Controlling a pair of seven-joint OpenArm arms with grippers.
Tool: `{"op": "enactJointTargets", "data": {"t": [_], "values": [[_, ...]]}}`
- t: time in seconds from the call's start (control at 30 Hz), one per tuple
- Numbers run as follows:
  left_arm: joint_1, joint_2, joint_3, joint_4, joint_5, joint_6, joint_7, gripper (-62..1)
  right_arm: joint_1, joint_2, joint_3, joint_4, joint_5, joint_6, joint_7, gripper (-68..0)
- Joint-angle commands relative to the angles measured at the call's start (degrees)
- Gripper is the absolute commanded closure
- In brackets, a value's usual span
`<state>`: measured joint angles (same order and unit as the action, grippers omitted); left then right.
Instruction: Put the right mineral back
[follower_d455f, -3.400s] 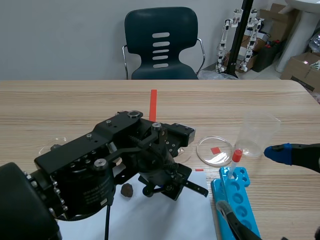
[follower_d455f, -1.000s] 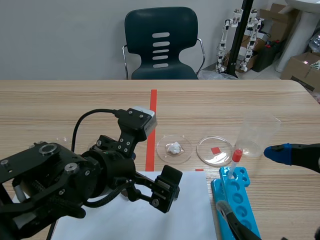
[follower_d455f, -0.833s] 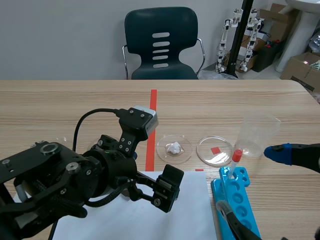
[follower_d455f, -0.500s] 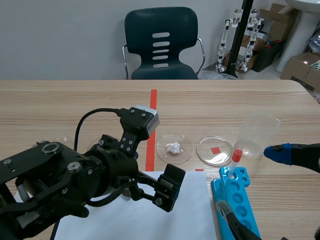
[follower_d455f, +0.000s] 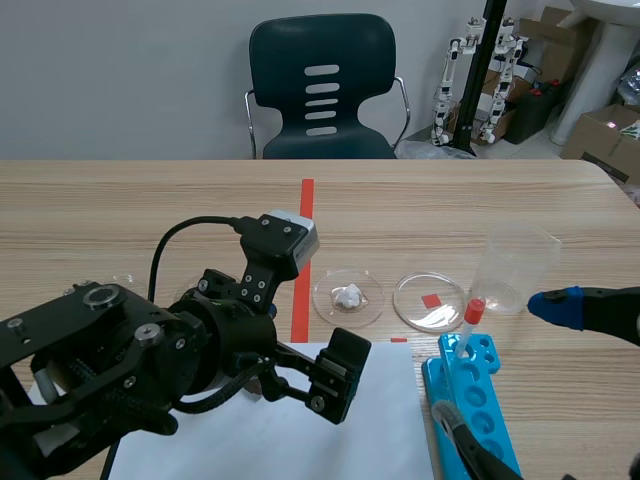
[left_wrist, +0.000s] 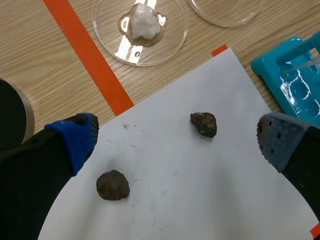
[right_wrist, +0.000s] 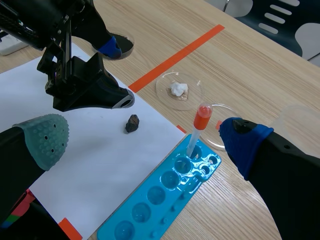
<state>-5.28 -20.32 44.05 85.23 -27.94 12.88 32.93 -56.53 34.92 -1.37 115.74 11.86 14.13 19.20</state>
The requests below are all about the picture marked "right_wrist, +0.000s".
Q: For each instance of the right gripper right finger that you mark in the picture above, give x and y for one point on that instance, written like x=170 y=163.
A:
x=280 y=170

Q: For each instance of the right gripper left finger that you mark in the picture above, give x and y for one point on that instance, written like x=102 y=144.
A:
x=30 y=150

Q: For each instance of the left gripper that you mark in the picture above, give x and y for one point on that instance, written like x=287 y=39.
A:
x=60 y=20

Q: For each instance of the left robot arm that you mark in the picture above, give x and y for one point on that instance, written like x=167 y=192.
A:
x=17 y=17

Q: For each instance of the glass dish with black powder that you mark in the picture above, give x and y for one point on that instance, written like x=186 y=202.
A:
x=126 y=43

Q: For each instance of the red green blue toy bricks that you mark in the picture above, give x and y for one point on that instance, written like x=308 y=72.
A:
x=21 y=207

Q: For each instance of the white sheet of paper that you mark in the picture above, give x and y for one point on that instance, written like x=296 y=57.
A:
x=100 y=162

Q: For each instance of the small dark stone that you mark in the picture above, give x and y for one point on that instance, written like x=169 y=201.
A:
x=132 y=124

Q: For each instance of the clear glass dish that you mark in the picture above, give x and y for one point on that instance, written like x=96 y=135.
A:
x=190 y=82
x=221 y=112

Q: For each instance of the white lump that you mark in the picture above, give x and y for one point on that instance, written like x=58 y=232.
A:
x=178 y=88

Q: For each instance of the white plastic object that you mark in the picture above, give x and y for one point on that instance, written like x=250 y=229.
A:
x=10 y=46

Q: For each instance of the dropper with red bulb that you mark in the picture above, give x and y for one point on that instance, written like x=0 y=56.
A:
x=202 y=120

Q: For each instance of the turquoise rack with round holes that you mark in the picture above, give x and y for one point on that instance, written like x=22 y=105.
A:
x=160 y=195

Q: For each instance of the dark blue chair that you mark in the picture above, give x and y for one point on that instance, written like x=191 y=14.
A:
x=282 y=32

